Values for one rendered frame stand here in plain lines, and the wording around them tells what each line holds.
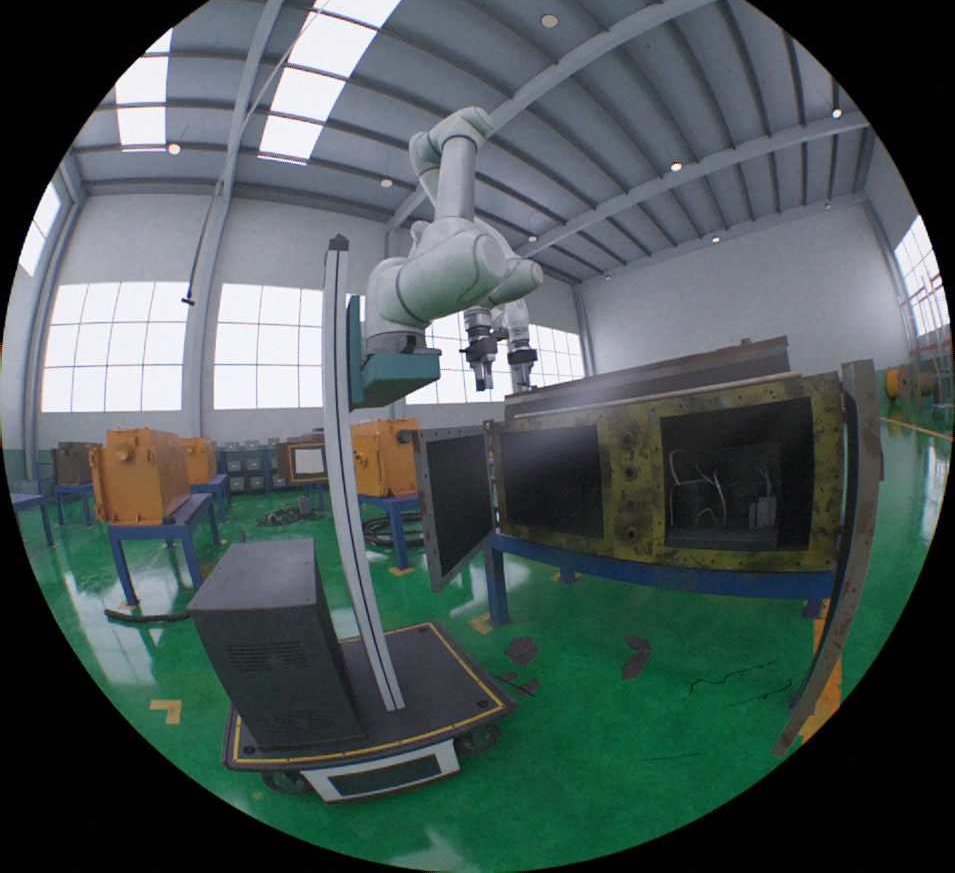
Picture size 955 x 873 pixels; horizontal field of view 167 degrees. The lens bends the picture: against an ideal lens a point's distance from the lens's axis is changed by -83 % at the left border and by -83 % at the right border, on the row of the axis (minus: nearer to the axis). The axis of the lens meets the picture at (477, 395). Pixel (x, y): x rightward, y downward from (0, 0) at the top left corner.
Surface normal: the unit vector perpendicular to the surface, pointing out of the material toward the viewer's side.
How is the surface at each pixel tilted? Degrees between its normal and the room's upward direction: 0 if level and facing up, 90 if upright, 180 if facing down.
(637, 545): 90
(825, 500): 90
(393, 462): 90
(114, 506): 90
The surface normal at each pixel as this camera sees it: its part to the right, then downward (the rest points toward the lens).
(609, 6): 0.10, 0.99
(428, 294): -0.40, 0.59
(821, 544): -0.78, 0.02
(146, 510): 0.63, -0.14
